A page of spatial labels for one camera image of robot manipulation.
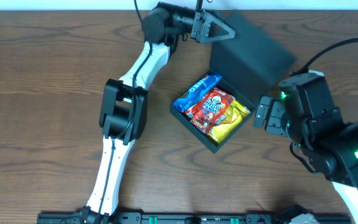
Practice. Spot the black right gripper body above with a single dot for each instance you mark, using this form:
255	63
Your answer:
272	117

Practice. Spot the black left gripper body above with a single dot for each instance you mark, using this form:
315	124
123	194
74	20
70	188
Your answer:
197	25

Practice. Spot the yellow seed snack bag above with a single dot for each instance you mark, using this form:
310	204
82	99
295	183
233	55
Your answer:
234	115

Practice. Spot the blue Oreo cookie pack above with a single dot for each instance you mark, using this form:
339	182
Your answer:
195	93

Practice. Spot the red Hello Panda box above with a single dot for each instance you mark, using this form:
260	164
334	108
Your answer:
205	113

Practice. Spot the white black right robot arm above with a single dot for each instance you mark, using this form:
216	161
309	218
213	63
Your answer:
335	155

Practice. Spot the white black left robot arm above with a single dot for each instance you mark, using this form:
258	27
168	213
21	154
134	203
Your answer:
123	112

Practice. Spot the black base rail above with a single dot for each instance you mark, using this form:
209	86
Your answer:
138	218

